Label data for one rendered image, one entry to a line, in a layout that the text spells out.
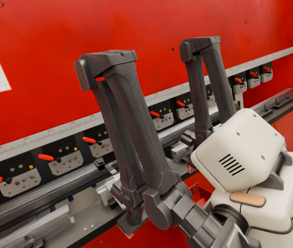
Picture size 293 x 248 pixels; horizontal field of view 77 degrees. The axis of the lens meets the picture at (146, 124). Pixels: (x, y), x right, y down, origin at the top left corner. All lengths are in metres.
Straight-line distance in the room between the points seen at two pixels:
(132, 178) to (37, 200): 0.92
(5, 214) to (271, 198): 1.30
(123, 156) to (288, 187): 0.40
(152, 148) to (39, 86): 0.65
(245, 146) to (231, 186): 0.11
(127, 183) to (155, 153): 0.16
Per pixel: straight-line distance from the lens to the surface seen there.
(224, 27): 1.59
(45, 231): 1.17
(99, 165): 1.30
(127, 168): 0.52
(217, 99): 0.77
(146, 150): 0.42
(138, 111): 0.40
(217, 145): 0.47
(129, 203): 0.58
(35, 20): 0.98
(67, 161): 1.00
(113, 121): 0.47
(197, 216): 0.46
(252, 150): 0.48
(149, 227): 1.25
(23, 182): 1.02
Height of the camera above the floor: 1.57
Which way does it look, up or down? 17 degrees down
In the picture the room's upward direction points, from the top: 14 degrees counter-clockwise
